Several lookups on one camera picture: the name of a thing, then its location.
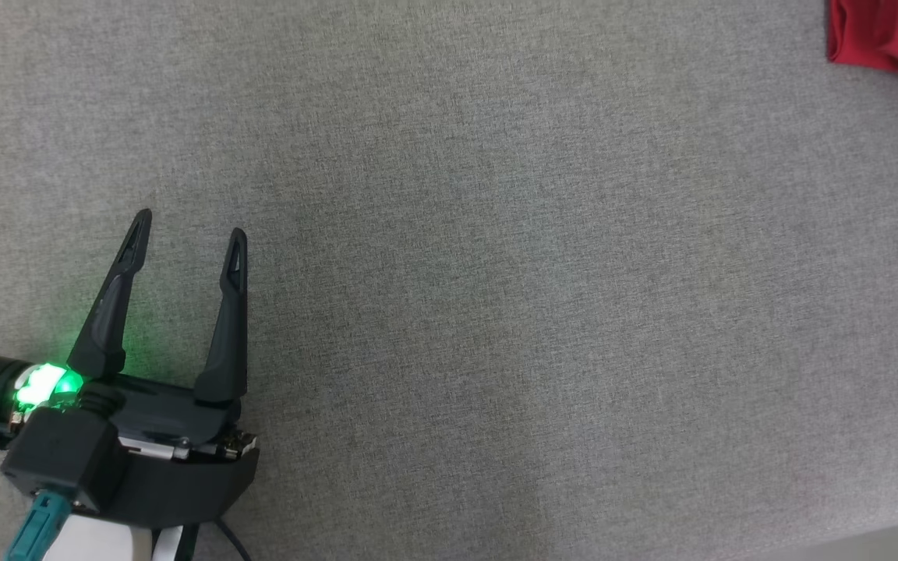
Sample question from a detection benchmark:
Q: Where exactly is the grey fabric sofa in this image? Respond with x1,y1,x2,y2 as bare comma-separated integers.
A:
0,0,898,561

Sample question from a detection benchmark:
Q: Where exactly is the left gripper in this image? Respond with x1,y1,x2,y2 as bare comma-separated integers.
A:
0,209,260,529

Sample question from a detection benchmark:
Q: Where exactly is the left cable with teal plug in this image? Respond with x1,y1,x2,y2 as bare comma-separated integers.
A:
5,489,73,561

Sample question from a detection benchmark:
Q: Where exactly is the thin black cable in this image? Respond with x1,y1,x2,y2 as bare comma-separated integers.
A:
180,516,252,561

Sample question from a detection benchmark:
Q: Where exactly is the red jersey with number 23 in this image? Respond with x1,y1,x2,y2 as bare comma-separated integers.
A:
826,0,898,80

